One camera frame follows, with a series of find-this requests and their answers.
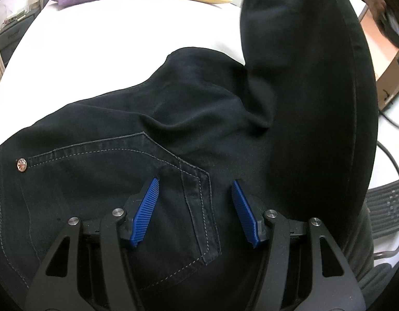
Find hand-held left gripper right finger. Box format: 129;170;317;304
231;179;365;311

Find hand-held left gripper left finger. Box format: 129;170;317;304
24;178;160;311

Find black pants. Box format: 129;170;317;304
0;0;380;311

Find grey mesh chair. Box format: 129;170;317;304
362;141;399;302

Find bed with white sheet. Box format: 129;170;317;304
0;0;249;156

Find cardboard box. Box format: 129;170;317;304
360;3;399;112

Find dark grey nightstand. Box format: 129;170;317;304
0;6;41;68

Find black cable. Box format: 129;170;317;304
379;110;399;130

